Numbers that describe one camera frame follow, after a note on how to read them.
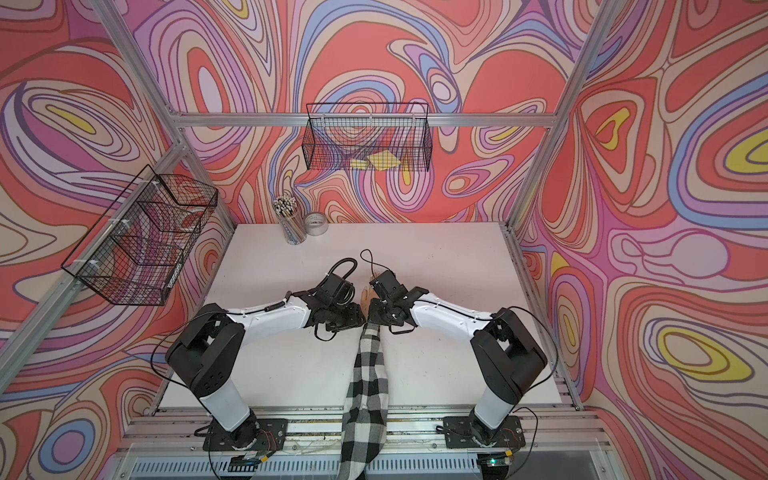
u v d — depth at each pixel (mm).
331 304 719
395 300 668
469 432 693
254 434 713
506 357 452
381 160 908
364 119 869
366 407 734
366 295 819
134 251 751
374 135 959
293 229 1078
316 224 1219
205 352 465
